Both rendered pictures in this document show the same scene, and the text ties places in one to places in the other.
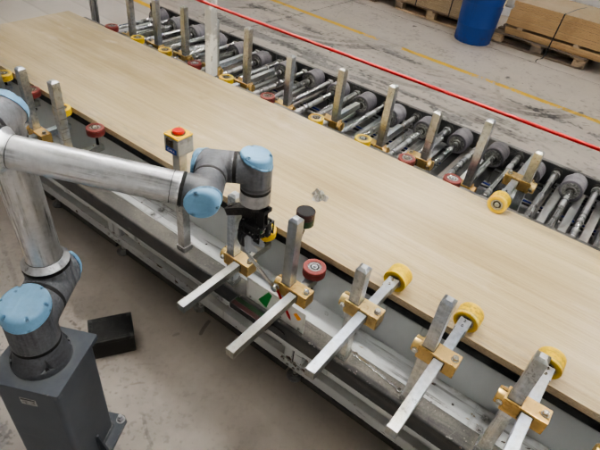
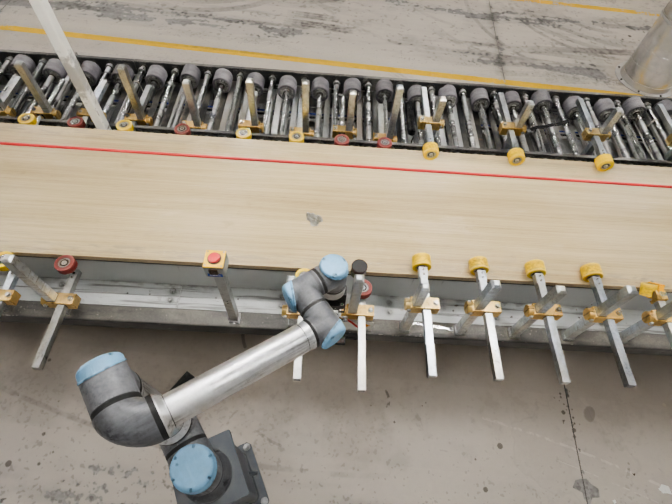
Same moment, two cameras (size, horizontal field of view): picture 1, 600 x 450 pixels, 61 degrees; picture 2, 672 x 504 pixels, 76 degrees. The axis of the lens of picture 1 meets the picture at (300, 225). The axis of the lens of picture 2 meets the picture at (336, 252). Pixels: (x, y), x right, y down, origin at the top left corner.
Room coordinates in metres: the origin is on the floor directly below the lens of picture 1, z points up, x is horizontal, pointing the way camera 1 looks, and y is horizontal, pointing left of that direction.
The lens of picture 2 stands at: (0.64, 0.54, 2.50)
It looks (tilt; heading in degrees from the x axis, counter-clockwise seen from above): 58 degrees down; 324
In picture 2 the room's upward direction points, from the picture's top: 6 degrees clockwise
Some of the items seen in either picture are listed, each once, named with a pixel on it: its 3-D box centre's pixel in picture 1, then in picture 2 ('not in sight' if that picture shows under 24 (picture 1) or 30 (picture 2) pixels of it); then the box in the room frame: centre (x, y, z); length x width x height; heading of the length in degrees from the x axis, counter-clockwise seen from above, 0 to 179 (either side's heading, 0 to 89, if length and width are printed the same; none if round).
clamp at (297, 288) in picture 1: (294, 289); (357, 311); (1.19, -0.01, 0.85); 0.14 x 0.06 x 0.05; 57
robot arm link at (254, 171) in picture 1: (255, 170); (332, 274); (1.18, 0.14, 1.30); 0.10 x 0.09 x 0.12; 94
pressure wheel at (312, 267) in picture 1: (312, 277); (361, 292); (1.25, -0.07, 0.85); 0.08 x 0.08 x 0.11
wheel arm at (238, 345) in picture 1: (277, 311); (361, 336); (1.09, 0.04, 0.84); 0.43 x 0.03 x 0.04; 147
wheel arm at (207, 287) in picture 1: (227, 273); (301, 327); (1.25, 0.23, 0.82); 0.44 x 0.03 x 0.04; 147
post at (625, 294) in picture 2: not in sight; (595, 315); (0.66, -0.83, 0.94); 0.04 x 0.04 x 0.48; 57
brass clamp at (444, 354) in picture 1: (435, 354); (482, 308); (0.91, -0.43, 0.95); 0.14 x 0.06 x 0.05; 57
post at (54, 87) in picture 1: (63, 132); (41, 288); (1.87, 1.07, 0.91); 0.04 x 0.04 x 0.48; 57
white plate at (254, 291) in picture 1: (274, 304); (343, 325); (1.19, 0.05, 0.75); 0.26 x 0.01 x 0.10; 57
